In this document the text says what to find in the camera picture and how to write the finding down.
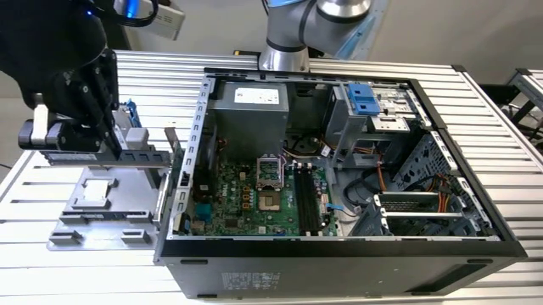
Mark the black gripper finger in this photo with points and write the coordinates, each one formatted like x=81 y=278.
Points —
x=83 y=139
x=108 y=95

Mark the black RAM slot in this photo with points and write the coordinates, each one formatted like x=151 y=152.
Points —
x=300 y=200
x=311 y=200
x=305 y=200

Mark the hard disk in blue carrier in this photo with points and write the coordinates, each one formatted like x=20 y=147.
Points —
x=133 y=114

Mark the silver CPU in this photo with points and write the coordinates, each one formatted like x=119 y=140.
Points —
x=96 y=190

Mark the grey box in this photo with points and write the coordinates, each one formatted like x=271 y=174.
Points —
x=167 y=22

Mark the grey parts rack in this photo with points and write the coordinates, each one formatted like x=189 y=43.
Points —
x=97 y=228

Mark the black case fan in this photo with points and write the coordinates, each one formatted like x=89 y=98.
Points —
x=208 y=165

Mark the grey power supply unit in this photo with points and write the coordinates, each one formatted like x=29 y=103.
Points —
x=249 y=127

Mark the small black yellow clamp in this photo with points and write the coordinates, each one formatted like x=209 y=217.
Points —
x=245 y=52

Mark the blue board connector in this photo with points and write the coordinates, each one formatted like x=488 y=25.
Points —
x=203 y=212

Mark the green motherboard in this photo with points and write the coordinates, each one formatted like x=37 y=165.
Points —
x=231 y=209

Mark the CPU socket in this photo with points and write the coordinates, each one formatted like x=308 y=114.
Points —
x=269 y=200

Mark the blue plastic drive latch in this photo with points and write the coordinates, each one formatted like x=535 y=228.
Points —
x=360 y=98

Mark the black PC case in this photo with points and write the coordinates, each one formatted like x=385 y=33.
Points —
x=296 y=273

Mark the grey disk bay cage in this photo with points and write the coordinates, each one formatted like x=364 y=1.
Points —
x=367 y=222

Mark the aluminium side table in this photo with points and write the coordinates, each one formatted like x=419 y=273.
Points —
x=527 y=79

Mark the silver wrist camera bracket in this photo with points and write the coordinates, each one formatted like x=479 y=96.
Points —
x=40 y=124

